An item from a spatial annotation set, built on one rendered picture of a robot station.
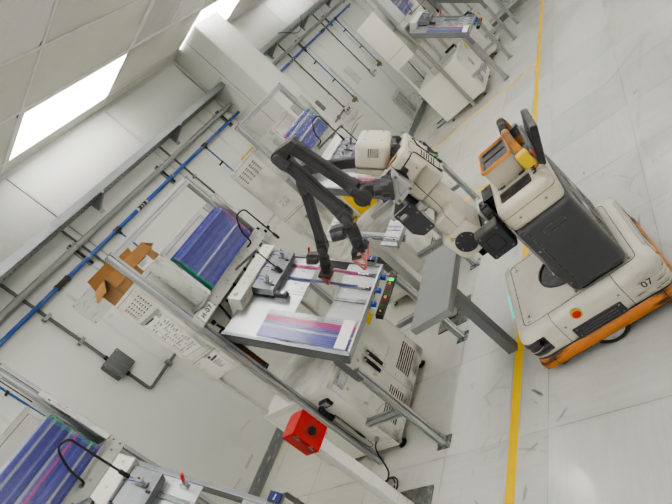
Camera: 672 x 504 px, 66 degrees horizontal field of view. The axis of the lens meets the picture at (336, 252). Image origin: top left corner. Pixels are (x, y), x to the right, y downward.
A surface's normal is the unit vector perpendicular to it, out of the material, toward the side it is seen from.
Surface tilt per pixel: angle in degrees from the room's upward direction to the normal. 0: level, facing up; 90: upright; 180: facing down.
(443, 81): 90
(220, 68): 90
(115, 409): 90
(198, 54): 90
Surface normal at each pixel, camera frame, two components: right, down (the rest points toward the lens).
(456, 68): -0.30, 0.63
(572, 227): -0.15, 0.50
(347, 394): 0.60, -0.46
